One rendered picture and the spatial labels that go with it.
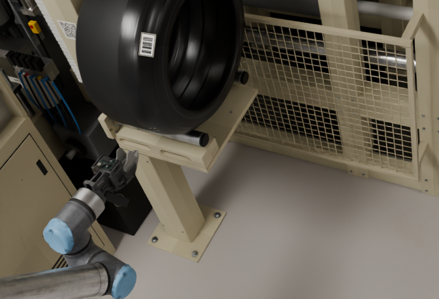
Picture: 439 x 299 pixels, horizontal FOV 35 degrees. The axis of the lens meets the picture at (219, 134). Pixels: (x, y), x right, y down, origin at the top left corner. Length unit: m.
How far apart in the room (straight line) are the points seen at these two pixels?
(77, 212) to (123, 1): 0.57
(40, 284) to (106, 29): 0.69
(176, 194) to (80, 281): 1.12
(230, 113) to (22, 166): 0.77
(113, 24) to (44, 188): 0.96
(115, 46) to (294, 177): 1.47
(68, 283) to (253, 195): 1.53
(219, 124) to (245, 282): 0.82
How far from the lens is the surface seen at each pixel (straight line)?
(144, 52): 1.87
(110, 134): 2.37
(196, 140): 2.18
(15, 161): 2.57
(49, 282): 1.75
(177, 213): 2.90
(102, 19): 1.95
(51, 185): 2.73
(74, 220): 1.91
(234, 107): 2.39
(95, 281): 1.84
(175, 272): 3.04
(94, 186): 1.95
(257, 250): 2.99
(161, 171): 2.71
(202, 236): 3.08
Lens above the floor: 2.49
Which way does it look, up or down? 46 degrees down
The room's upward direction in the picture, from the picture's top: 20 degrees counter-clockwise
